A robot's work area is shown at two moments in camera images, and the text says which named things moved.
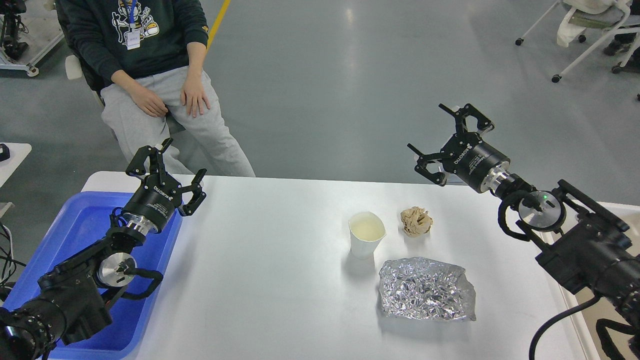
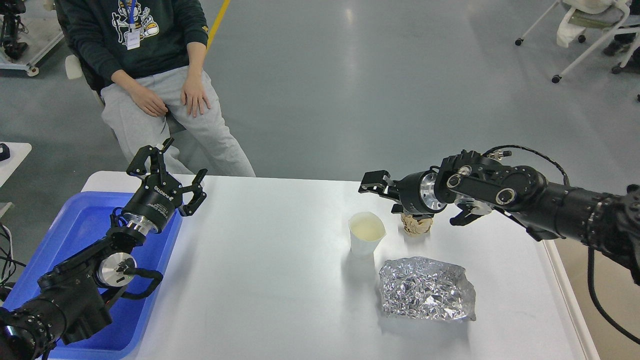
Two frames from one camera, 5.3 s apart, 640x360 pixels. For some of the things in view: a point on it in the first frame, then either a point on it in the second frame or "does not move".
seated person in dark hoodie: (145, 52) does not move
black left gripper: (160, 195) does not move
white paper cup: (366, 230) does not move
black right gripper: (467, 155) to (415, 192)
